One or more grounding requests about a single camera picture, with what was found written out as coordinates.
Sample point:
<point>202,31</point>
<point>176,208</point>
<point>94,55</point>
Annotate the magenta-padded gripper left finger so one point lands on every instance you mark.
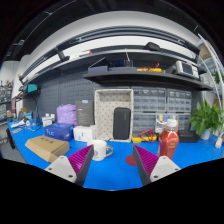
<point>61,166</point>

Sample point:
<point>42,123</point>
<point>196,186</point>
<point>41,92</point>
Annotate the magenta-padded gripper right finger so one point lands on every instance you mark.
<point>163,166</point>

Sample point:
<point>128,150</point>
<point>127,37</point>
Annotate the red drink bottle white cap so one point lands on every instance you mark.
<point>168,141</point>

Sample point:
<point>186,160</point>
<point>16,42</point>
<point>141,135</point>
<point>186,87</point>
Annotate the brown cardboard box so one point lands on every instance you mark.
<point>45,146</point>

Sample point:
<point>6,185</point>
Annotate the flat round red coaster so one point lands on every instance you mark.
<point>130,160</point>

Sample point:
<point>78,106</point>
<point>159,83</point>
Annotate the blue product box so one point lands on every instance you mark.
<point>58,131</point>

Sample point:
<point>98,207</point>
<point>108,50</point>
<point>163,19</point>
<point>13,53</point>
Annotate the yellow multimeter with red leads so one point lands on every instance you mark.
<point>140,139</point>

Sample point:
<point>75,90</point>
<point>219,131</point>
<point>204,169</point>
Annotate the flat black case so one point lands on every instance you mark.
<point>188,136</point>

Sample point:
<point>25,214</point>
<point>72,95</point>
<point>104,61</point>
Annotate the white product box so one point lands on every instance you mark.
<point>83,133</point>

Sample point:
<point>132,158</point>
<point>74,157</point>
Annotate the clear organizer with colourful parts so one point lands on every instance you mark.
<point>161,120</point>

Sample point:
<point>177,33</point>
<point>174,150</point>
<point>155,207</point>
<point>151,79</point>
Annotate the grey small-parts drawer cabinet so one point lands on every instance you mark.
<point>179,100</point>
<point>143,122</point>
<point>184,120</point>
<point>149,99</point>

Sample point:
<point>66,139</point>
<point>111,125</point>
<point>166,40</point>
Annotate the purple plastic bag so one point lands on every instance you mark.
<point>66,114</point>

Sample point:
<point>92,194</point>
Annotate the dark grey upright box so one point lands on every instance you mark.
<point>84,113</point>

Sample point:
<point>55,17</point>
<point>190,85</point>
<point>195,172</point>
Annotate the black rounded speaker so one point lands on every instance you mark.
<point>121,123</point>

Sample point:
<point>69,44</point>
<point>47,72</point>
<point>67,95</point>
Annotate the small white adapter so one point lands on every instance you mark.
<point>219,142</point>

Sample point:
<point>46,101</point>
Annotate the green potted plant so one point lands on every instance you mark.
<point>205,118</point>

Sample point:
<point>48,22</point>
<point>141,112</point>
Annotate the teal lamp head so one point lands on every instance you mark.
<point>31,88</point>

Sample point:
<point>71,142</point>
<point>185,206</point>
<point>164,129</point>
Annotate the dark workbench shelf unit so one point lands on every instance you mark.
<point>133,78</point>

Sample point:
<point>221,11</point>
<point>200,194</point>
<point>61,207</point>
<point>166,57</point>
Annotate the white metal rack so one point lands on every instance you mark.
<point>213,66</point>

